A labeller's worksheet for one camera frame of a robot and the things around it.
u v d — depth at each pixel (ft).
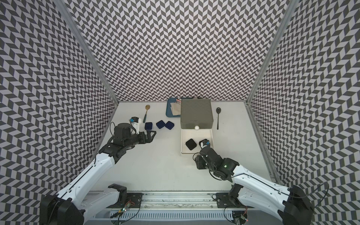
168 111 3.68
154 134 2.52
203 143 2.42
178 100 3.92
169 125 3.36
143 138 2.30
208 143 2.32
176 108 3.71
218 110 3.64
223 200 2.42
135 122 2.33
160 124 3.36
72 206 1.26
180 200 2.47
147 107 3.74
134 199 2.38
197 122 2.68
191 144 2.84
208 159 1.95
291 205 1.32
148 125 3.45
